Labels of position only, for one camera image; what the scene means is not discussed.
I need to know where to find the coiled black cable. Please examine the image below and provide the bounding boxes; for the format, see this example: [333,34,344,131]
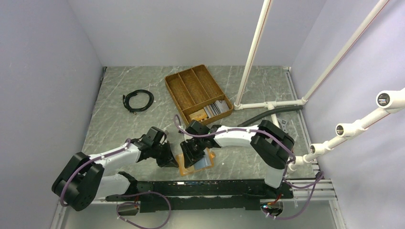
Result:
[122,89,155,115]

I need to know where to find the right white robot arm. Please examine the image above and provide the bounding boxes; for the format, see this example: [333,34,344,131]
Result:
[174,118,295,198]

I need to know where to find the orange leather card holder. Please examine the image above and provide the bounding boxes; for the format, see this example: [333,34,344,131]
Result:
[175,148,215,177]

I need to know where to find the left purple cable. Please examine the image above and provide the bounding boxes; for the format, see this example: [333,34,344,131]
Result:
[59,138,132,208]

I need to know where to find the stack of credit cards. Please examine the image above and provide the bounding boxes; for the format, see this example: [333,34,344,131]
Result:
[189,100,230,122]

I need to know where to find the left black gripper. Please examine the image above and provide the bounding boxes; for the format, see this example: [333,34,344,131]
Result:
[150,140,179,167]

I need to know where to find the white pvc pipe frame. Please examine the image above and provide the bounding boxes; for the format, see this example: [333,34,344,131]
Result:
[233,0,405,173]

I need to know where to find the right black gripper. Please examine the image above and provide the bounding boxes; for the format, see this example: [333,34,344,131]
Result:
[180,137,206,168]

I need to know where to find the black foam tube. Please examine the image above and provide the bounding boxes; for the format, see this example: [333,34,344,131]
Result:
[237,105,304,127]

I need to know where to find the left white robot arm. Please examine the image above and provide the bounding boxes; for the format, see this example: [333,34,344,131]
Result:
[51,126,179,211]

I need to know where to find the red adjustable wrench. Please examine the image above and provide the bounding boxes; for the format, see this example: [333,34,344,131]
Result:
[277,118,288,133]

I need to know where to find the brown woven divider tray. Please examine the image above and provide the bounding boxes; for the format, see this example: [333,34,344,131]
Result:
[164,64,234,125]

